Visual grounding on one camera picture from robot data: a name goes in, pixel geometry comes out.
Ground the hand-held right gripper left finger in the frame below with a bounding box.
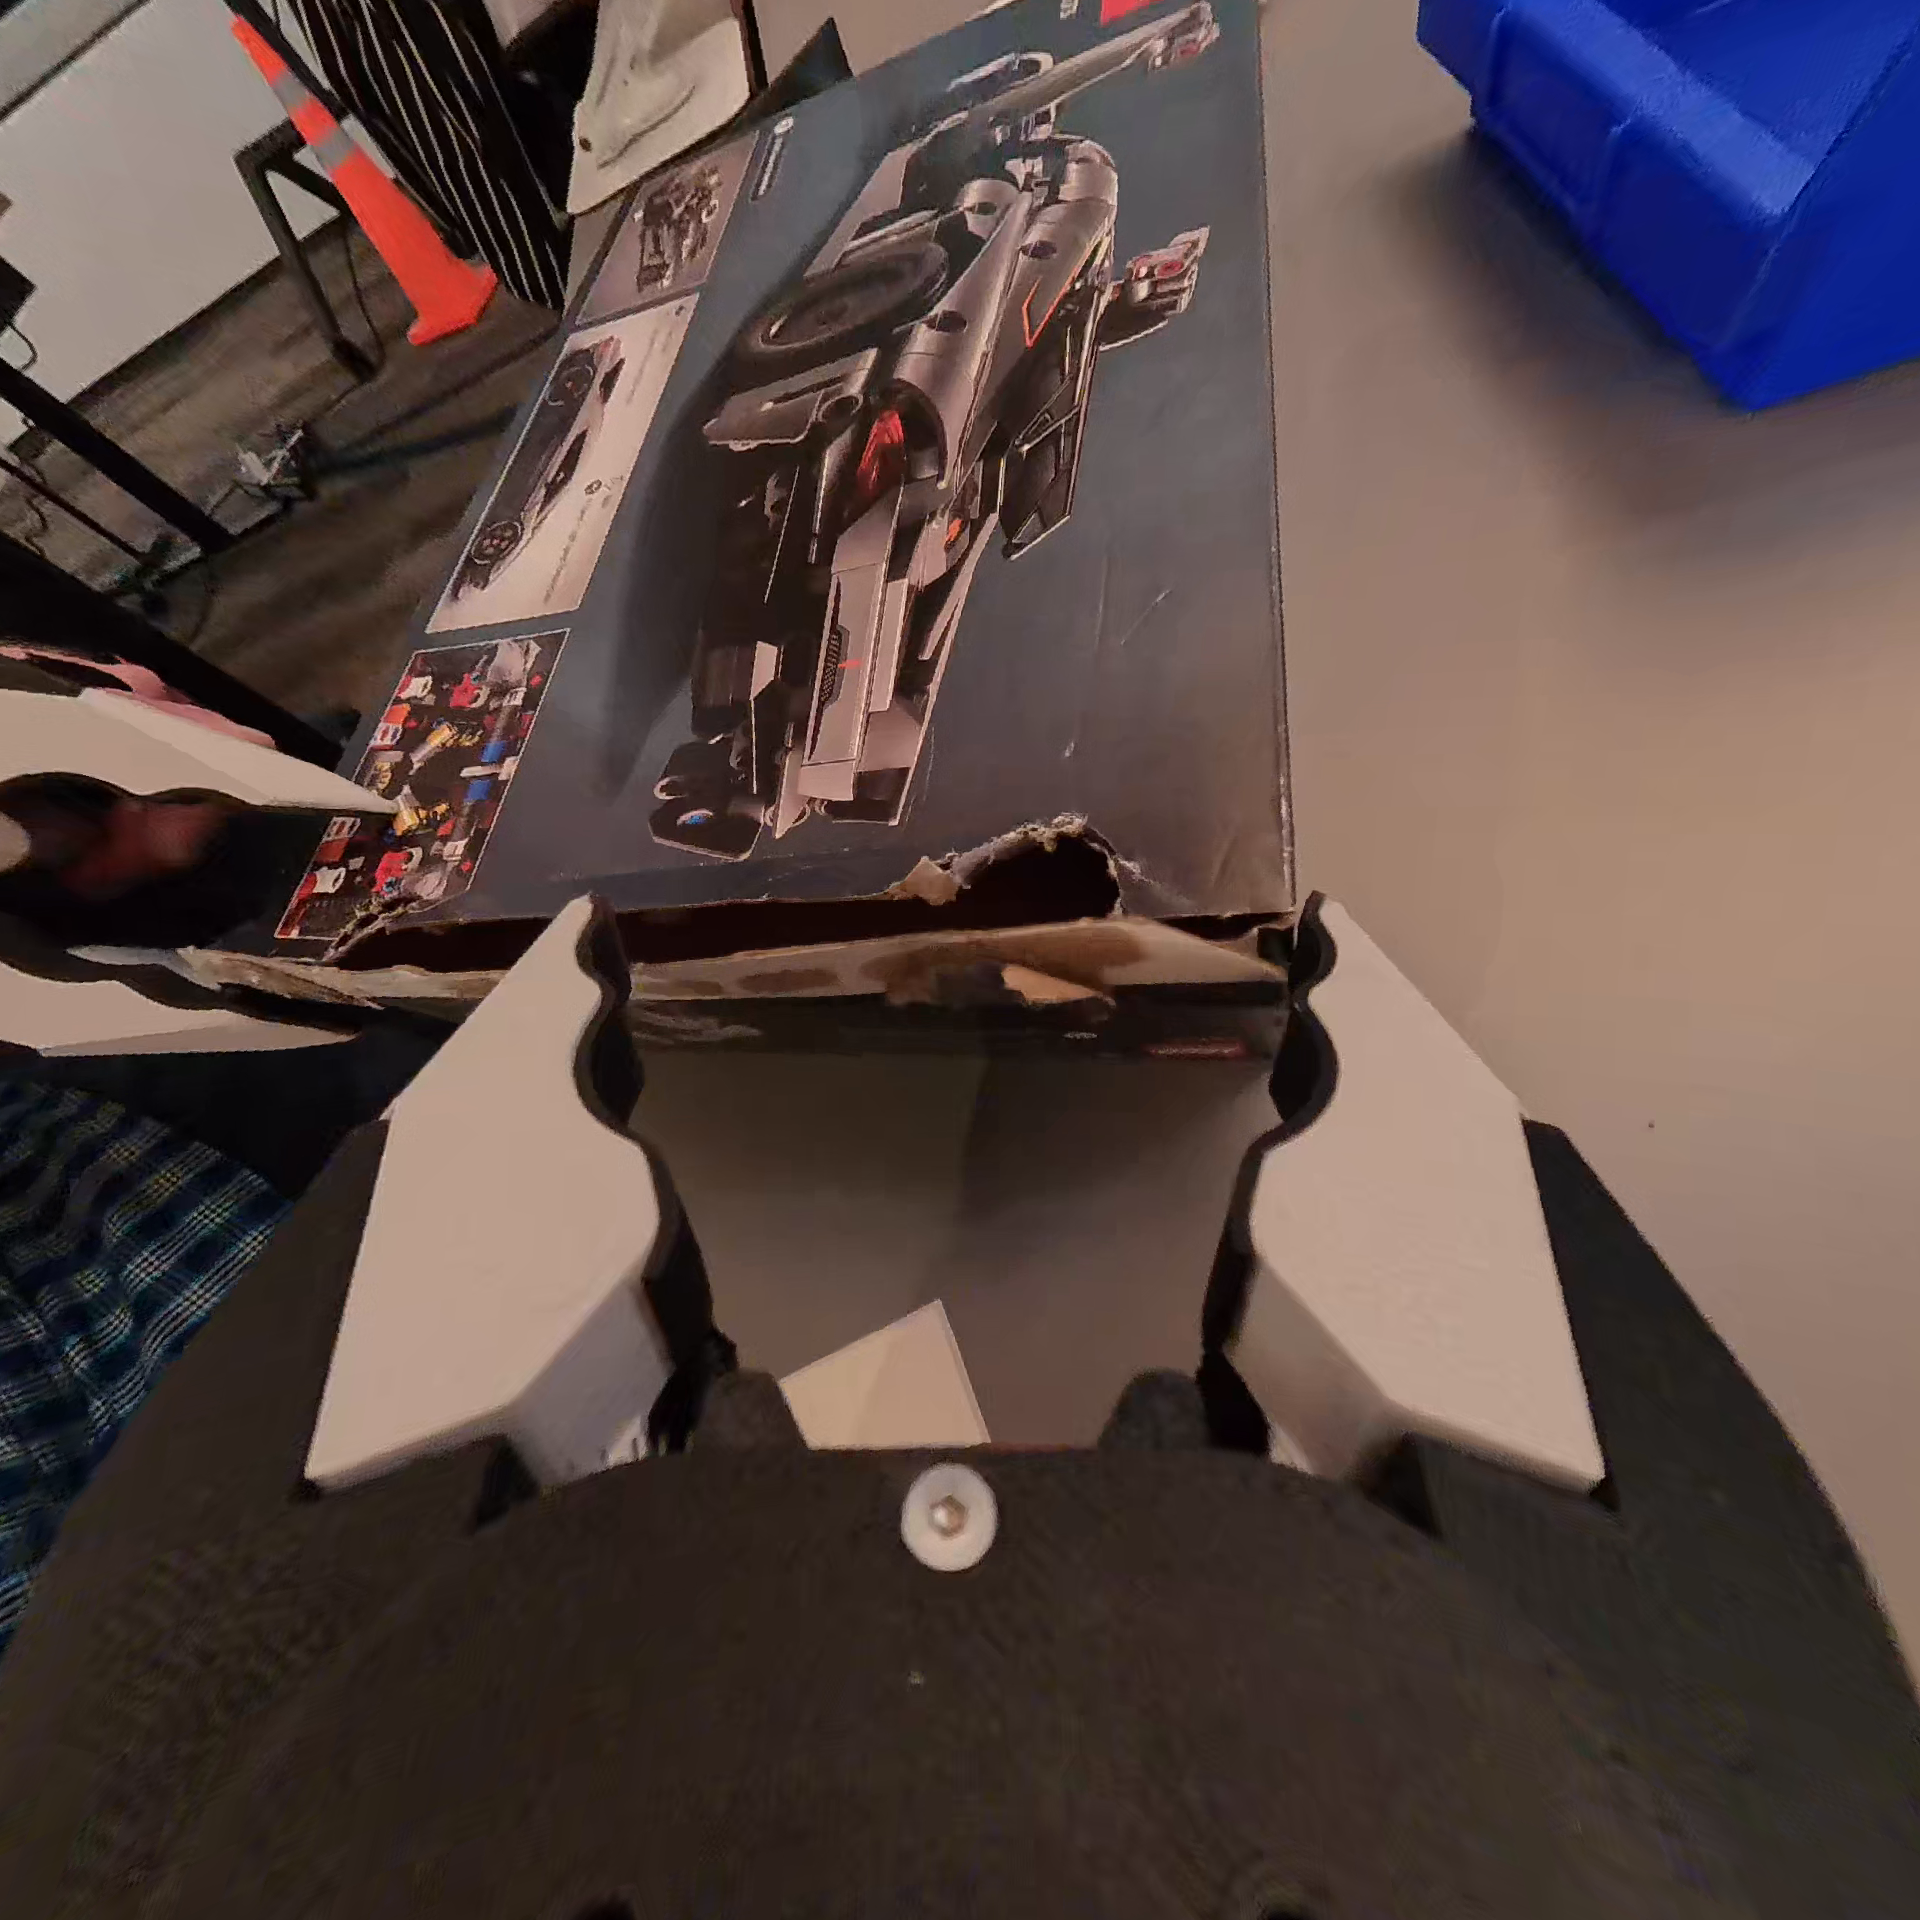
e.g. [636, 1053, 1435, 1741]
[301, 897, 738, 1492]

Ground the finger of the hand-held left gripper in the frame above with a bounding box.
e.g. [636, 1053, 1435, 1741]
[0, 935, 378, 1053]
[0, 679, 405, 825]

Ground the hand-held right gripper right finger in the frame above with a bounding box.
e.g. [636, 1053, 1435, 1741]
[1195, 886, 1606, 1492]

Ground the dark lego set box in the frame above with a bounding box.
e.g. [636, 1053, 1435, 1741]
[180, 0, 1299, 1060]

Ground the person's blue plaid shirt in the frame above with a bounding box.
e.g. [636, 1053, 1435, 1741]
[0, 1073, 297, 1644]

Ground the white paper sheet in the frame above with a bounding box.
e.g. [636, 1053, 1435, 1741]
[783, 1298, 995, 1451]

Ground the orange traffic cone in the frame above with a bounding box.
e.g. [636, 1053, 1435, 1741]
[235, 18, 499, 342]

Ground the black white striped cloth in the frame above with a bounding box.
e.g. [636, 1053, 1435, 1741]
[291, 0, 573, 313]

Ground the blue plastic bin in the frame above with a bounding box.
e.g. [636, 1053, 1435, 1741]
[1424, 0, 1920, 410]

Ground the black metal table frame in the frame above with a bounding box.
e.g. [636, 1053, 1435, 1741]
[235, 113, 378, 378]

